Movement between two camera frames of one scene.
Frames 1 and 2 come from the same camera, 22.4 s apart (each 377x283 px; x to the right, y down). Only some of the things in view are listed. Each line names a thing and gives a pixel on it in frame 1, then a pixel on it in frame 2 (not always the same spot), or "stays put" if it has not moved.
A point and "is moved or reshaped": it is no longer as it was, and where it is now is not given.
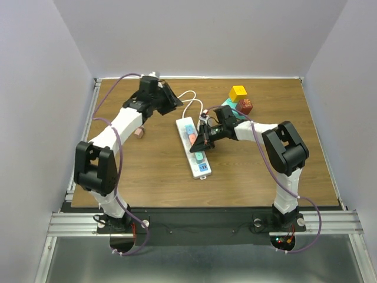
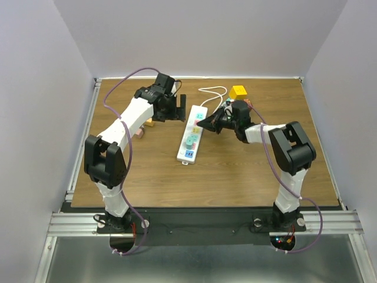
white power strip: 198,161 is moved or reshaped
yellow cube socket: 237,93 stays put
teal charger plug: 199,157 to 189,141
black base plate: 202,226 stays put
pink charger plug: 139,132 stays put
